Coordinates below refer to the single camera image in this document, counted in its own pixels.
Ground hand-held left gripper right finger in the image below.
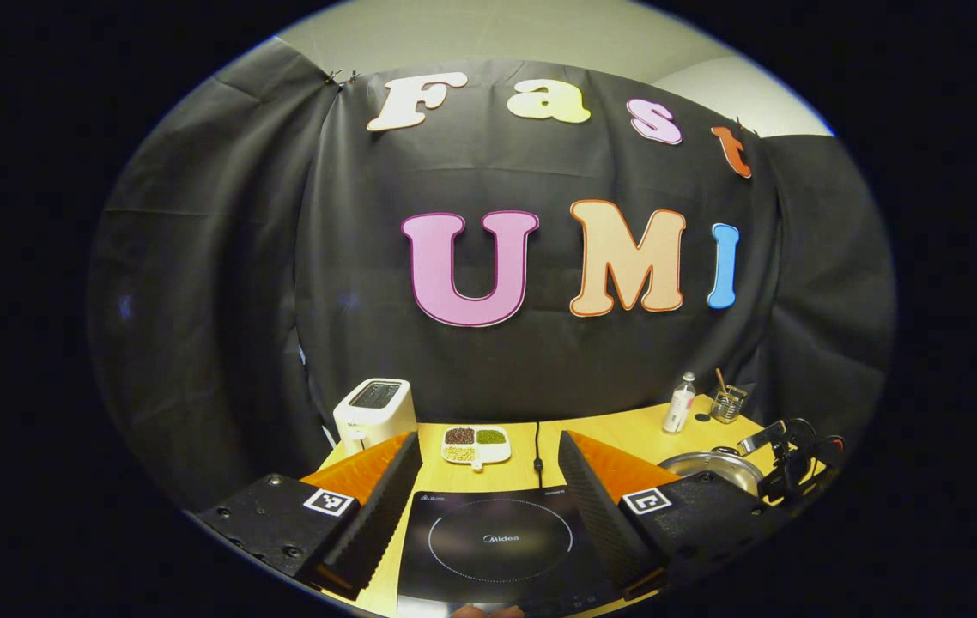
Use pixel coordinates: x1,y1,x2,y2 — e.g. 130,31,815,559
557,429,798,602

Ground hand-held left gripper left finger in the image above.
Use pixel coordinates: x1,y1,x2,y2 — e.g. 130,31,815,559
195,431,423,602

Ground stainless steel pot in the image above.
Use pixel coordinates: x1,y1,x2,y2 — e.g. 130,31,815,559
658,446,768,500

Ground black induction cooktop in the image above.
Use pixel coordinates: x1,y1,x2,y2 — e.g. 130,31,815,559
397,485,627,618

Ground glass cup with stick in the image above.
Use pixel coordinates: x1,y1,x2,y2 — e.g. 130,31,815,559
709,369,749,425

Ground white toaster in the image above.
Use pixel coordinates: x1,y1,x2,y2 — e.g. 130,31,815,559
332,379,417,456

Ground white divided bean dish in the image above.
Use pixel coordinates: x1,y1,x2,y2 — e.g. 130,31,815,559
441,425,513,471

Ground clear plastic bottle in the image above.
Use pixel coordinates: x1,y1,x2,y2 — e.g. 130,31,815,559
662,372,697,434

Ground black backdrop cloth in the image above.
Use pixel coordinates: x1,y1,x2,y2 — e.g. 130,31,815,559
87,39,897,516

